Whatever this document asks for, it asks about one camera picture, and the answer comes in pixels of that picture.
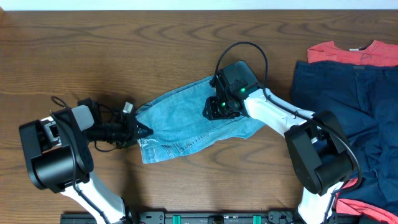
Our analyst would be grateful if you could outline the light blue jeans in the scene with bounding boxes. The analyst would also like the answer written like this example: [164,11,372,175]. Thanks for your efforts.
[136,76,265,164]

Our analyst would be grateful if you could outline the dark navy shorts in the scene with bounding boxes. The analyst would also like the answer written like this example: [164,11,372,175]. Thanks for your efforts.
[291,61,397,214]

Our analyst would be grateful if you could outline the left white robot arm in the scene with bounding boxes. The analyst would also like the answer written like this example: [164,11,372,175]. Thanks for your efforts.
[19,96,153,224]

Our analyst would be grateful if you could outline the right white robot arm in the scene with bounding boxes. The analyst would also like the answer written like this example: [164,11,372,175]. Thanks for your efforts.
[203,61,362,223]

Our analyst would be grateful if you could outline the red t-shirt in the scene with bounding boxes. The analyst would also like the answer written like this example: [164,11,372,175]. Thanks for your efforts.
[306,40,397,223]

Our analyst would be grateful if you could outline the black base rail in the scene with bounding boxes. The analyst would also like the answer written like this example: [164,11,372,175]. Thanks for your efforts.
[60,210,299,224]

